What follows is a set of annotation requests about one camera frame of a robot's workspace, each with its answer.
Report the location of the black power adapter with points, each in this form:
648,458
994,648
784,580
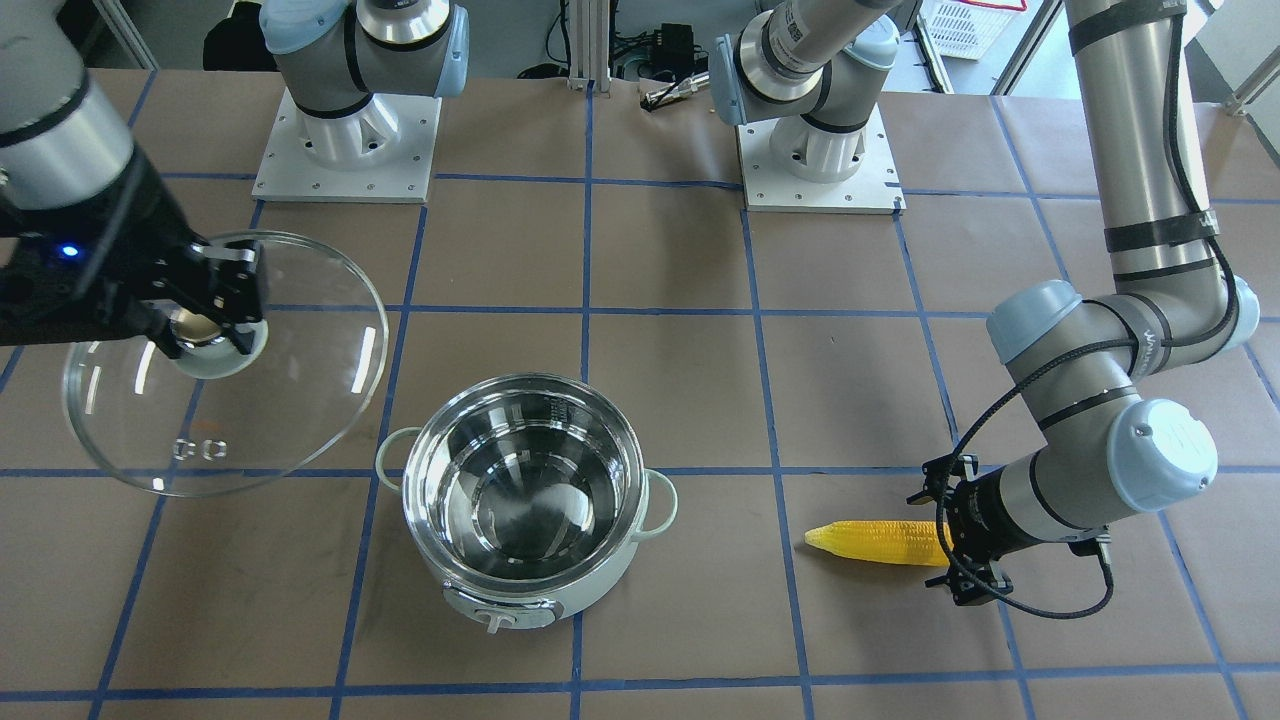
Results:
672,51

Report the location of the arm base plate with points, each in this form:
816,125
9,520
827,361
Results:
789,166
382,153

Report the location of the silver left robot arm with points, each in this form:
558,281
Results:
1110,454

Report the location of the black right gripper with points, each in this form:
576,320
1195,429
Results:
148,222

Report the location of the yellow corn cob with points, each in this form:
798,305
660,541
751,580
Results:
896,542

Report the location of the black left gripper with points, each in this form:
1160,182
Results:
979,520

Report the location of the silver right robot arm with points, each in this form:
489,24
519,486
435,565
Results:
63,140

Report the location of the pale green electric pot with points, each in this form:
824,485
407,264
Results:
527,496

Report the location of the glass pot lid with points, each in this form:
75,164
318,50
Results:
208,424

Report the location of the white plastic basket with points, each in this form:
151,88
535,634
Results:
966,29

